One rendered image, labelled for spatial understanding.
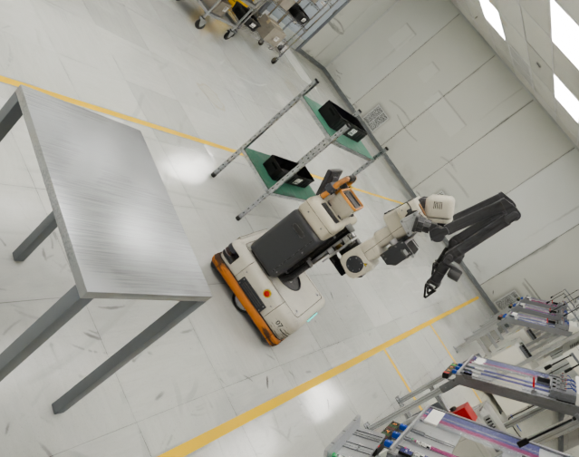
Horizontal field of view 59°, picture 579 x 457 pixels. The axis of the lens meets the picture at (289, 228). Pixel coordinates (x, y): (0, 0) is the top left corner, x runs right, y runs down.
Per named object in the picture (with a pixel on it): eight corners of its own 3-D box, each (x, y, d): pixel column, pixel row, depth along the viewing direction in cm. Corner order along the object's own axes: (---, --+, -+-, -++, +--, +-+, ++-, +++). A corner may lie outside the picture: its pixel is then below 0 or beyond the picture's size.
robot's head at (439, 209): (425, 196, 283) (453, 199, 278) (429, 193, 302) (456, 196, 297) (422, 221, 285) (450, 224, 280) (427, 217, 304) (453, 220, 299)
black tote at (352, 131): (329, 127, 370) (342, 117, 366) (317, 110, 376) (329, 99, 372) (357, 142, 421) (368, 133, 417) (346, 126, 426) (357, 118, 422)
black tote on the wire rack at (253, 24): (239, 22, 712) (246, 14, 706) (229, 7, 721) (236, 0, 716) (255, 33, 747) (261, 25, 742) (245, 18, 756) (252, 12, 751)
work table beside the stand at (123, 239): (21, 253, 214) (140, 130, 185) (63, 413, 186) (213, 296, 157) (-105, 241, 176) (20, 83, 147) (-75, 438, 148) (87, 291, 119)
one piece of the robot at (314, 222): (232, 257, 312) (336, 172, 282) (267, 243, 363) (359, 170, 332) (263, 301, 308) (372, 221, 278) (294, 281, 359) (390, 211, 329)
